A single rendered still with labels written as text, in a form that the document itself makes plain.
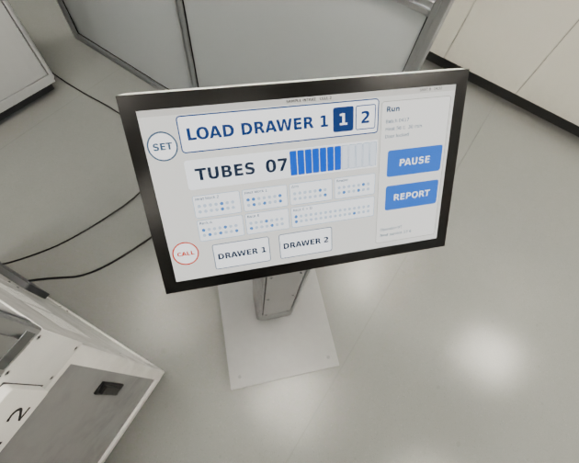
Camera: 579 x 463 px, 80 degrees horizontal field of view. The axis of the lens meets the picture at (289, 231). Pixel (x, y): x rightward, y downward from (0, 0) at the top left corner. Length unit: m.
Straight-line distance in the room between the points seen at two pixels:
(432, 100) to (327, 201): 0.23
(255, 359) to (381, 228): 1.00
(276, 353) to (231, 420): 0.30
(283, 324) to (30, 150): 1.58
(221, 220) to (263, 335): 1.02
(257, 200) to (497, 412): 1.52
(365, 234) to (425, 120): 0.21
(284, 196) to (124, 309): 1.23
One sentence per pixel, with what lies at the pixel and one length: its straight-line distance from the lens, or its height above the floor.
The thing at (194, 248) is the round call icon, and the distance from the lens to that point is 0.57.
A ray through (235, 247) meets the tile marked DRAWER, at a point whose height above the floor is 1.01.
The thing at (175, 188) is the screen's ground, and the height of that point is 1.10.
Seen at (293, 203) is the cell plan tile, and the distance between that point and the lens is 0.56.
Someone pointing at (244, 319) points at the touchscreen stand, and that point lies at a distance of 1.54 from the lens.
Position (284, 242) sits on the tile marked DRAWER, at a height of 1.01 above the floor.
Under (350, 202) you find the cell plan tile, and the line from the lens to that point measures 0.59.
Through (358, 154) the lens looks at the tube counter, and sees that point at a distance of 0.57.
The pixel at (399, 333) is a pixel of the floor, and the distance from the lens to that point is 1.69.
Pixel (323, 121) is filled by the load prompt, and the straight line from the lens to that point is 0.55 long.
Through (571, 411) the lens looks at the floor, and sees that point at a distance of 2.05.
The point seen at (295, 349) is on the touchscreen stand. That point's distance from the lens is 1.53.
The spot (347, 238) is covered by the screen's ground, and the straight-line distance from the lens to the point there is 0.62.
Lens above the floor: 1.54
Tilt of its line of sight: 63 degrees down
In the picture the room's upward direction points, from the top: 12 degrees clockwise
